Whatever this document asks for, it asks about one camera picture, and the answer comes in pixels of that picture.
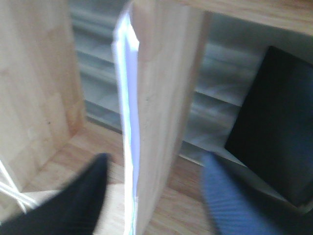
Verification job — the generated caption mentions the blue-grey right gripper right finger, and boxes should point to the blue-grey right gripper right finger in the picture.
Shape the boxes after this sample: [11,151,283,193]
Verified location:
[201,152,313,235]

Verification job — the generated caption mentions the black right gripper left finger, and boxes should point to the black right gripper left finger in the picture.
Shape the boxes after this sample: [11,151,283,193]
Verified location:
[0,153,110,235]

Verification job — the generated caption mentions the white paper stack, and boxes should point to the white paper stack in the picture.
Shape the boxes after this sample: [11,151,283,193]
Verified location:
[112,1,140,235]

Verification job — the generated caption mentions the silver laptop with black keyboard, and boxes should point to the silver laptop with black keyboard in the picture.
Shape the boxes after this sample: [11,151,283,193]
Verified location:
[224,45,313,209]

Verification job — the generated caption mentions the light wooden shelf unit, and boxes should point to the light wooden shelf unit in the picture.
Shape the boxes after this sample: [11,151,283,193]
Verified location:
[0,0,313,235]

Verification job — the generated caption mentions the white cables at lower left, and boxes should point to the white cables at lower left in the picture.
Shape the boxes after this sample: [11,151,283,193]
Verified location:
[0,161,37,213]

